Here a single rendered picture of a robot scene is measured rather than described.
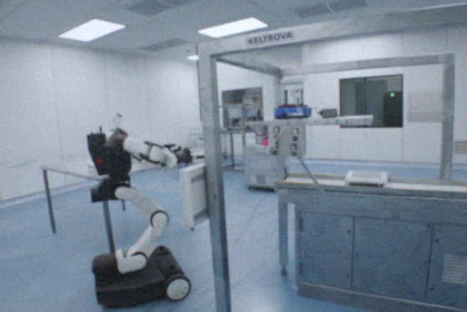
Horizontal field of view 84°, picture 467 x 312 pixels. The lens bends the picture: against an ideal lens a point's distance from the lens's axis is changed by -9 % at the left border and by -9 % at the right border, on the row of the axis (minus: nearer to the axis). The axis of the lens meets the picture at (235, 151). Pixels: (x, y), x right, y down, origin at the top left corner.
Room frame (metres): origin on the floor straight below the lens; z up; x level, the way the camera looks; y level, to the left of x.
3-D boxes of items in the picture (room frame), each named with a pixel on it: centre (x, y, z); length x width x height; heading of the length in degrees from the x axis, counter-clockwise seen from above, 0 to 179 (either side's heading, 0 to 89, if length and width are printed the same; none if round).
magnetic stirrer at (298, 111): (1.89, -0.40, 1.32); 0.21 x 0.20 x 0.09; 152
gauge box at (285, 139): (1.82, -0.34, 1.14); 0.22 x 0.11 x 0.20; 62
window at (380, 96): (6.31, -3.10, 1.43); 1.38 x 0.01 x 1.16; 58
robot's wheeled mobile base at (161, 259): (1.99, 0.81, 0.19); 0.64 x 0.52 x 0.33; 116
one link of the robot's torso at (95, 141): (1.96, 0.88, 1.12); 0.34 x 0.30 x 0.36; 26
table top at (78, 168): (3.17, 1.42, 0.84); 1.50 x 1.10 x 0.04; 54
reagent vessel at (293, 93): (1.90, -0.40, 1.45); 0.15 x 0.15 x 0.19
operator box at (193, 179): (1.27, 0.18, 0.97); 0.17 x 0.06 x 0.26; 152
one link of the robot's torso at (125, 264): (1.98, 0.84, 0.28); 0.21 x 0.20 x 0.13; 116
